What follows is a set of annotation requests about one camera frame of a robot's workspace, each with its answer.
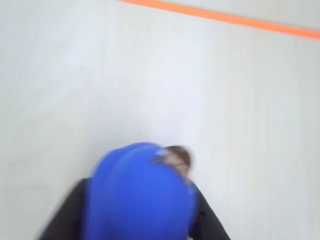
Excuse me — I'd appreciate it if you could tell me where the orange tape strip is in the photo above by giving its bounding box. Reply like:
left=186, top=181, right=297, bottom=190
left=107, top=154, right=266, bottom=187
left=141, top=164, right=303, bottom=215
left=117, top=0, right=320, bottom=41

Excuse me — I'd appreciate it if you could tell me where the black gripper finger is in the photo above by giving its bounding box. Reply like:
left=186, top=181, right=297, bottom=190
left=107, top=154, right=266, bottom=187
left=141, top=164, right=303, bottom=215
left=37, top=178, right=95, bottom=240
left=186, top=184, right=232, bottom=240

